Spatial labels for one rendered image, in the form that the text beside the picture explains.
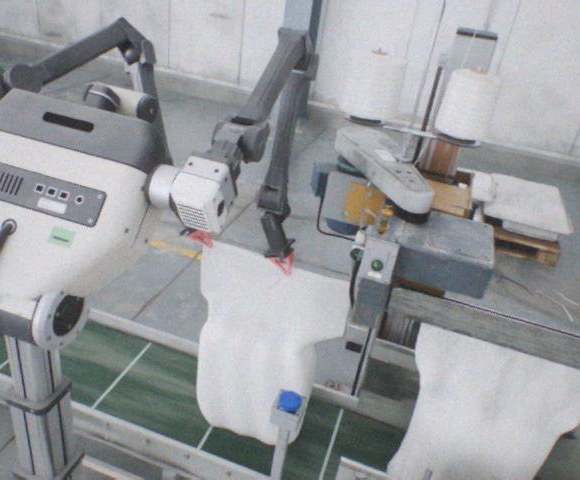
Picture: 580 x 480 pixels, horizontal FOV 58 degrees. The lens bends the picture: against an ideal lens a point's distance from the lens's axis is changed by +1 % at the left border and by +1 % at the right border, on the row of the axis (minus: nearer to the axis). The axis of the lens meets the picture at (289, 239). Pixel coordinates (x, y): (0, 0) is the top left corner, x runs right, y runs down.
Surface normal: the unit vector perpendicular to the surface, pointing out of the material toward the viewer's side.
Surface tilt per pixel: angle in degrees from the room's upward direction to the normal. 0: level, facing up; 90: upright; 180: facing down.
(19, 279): 50
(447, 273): 90
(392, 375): 90
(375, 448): 0
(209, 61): 90
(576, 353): 90
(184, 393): 0
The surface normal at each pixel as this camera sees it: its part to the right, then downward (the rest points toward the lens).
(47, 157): -0.15, -0.22
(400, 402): -0.31, 0.44
